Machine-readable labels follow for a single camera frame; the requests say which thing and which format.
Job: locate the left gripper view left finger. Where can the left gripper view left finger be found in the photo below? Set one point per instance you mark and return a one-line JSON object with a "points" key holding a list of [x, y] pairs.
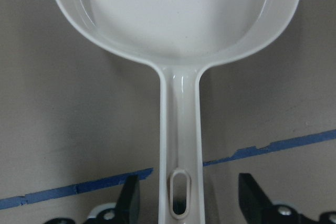
{"points": [[128, 204]]}

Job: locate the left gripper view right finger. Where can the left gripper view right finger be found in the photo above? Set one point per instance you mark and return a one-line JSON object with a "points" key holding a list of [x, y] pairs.
{"points": [[254, 204]]}

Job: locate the beige plastic dustpan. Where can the beige plastic dustpan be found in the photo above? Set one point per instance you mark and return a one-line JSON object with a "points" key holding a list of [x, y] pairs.
{"points": [[180, 40]]}

